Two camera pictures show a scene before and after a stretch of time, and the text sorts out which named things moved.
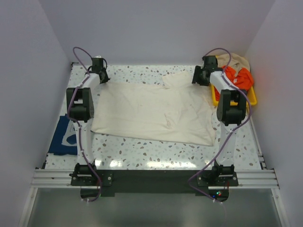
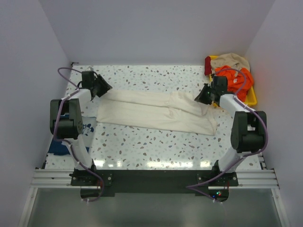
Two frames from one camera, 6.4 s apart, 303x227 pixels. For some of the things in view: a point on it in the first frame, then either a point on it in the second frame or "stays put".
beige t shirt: (237, 61) stays put
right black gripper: (199, 77) → (208, 93)
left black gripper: (104, 76) → (97, 85)
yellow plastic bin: (251, 99) stays put
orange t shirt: (244, 81) stays put
